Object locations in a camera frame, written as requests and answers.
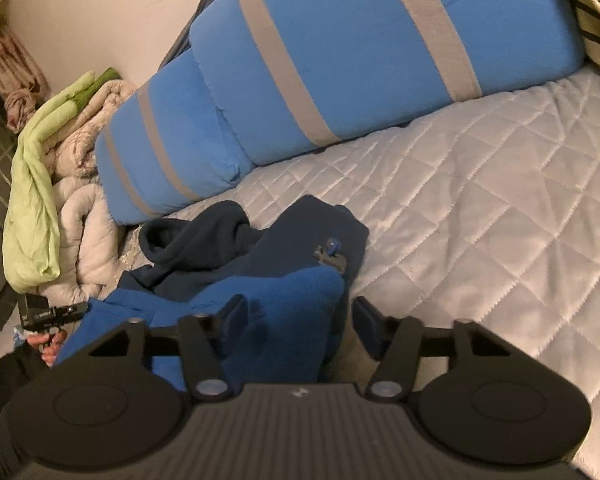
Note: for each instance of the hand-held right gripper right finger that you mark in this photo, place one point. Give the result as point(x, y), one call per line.
point(367, 321)

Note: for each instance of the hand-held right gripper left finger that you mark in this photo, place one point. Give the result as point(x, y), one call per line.
point(235, 317)

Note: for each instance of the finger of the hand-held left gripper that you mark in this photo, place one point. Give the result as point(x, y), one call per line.
point(74, 311)

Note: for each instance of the blue fleece jacket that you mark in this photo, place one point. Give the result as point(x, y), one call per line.
point(280, 300)

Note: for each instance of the person's left forearm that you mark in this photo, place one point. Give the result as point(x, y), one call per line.
point(5, 400)

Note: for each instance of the person's left hand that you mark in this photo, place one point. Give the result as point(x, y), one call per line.
point(47, 347)

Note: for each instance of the white puffy duvet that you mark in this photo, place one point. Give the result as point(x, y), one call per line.
point(85, 232)

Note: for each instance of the light green blanket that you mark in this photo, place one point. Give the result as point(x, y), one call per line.
point(30, 200)

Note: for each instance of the white quilted lace bedspread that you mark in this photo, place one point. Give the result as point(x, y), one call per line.
point(480, 210)

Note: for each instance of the blue grey-striped pillow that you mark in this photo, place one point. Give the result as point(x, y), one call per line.
point(355, 35)
point(180, 130)

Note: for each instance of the pinkish bundled cloth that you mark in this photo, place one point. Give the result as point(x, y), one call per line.
point(10, 60)

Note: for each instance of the dark cloth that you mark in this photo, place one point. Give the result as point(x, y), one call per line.
point(185, 40)

